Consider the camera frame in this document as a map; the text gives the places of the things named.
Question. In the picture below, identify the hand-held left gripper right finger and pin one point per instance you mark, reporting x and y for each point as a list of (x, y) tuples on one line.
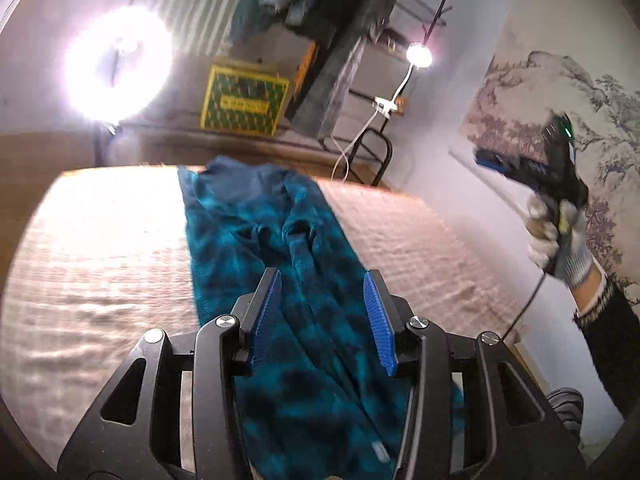
[(377, 320)]

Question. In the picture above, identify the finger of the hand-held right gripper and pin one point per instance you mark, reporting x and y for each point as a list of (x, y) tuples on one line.
[(495, 161)]

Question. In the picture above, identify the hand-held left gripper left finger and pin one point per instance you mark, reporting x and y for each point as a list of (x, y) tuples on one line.
[(265, 315)]

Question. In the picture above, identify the teal plaid fleece jacket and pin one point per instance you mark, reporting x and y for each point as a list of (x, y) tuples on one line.
[(310, 270)]

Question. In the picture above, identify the person's right forearm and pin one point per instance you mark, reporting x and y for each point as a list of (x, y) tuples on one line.
[(615, 340)]

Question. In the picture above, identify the black metal clothes rack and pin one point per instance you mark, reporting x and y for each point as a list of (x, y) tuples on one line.
[(435, 5)]

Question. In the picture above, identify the person's right hand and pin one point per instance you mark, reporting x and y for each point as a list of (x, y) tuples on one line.
[(575, 250)]

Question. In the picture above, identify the white clip lamp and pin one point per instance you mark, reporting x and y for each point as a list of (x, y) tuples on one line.
[(419, 54)]

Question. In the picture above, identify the beige plaid bed blanket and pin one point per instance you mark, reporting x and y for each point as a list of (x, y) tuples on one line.
[(100, 260)]

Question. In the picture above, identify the grey plaid hanging coat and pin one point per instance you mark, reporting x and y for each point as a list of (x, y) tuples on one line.
[(345, 60)]

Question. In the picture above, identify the orange narrow object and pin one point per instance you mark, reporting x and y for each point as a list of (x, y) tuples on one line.
[(307, 72)]

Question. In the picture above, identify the striped grey shoe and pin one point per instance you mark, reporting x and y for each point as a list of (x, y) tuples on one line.
[(565, 410)]

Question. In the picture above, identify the yellow green patterned box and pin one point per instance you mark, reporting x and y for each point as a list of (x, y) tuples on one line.
[(245, 100)]

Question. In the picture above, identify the dark green hanging jacket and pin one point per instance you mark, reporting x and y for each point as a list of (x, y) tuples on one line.
[(245, 20)]

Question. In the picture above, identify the green white striped cloth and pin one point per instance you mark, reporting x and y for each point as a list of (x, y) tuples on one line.
[(200, 5)]

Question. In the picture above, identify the landscape wall tapestry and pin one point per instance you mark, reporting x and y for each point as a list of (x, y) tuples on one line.
[(530, 105)]

